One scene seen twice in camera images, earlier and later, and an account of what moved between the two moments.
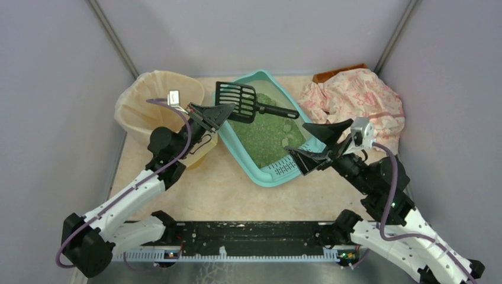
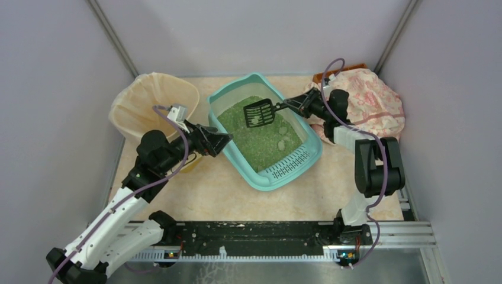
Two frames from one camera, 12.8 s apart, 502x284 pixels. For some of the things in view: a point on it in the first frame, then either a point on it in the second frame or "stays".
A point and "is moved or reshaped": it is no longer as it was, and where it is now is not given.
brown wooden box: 320,77 stays
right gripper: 331,149 → 306,105
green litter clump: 263,98 → 255,120
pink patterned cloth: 358,93 stays
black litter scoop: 244,97 is moved or reshaped
